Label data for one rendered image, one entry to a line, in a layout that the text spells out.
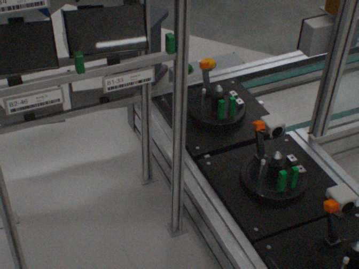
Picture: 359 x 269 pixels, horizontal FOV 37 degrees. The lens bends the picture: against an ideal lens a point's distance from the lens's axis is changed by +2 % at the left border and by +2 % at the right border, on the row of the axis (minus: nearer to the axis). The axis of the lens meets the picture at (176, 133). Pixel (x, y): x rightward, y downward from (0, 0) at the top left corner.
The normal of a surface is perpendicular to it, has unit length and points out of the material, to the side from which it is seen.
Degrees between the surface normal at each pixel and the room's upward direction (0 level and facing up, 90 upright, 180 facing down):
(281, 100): 0
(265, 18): 0
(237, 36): 0
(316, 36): 90
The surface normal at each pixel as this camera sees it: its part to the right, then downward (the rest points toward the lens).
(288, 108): 0.02, -0.77
